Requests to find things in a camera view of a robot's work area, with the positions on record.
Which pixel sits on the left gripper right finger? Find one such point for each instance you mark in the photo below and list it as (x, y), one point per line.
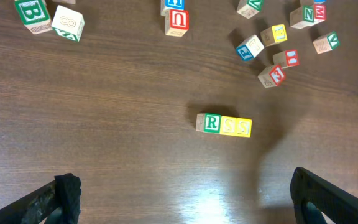
(313, 198)

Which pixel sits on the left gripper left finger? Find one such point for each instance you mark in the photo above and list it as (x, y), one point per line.
(55, 202)

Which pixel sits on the yellow S letter block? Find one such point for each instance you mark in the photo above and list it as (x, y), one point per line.
(228, 126)

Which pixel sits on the green R letter block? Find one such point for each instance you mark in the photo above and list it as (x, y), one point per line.
(208, 123)

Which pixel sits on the red I block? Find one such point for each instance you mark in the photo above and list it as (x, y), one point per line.
(287, 58)

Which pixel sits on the green V block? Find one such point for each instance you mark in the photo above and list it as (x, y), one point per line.
(326, 43)

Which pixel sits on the wooden block blue side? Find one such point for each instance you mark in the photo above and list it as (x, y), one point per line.
(250, 48)

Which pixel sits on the yellow B block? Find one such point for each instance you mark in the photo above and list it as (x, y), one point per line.
(274, 35)

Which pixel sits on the wooden block green side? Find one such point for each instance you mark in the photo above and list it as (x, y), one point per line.
(68, 23)

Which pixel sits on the green N block right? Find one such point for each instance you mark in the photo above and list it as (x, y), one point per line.
(302, 17)

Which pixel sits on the green n block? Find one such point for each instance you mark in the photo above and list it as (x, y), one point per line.
(249, 8)
(302, 17)

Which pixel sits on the green B block lower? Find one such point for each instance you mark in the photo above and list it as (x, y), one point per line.
(34, 15)

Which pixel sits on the red M block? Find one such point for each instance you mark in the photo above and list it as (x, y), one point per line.
(319, 12)

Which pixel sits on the green N block centre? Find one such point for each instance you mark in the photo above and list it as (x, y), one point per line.
(249, 8)

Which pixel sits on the red U block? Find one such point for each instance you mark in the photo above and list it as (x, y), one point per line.
(177, 22)

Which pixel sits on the blue H block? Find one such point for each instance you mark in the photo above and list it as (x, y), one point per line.
(166, 5)

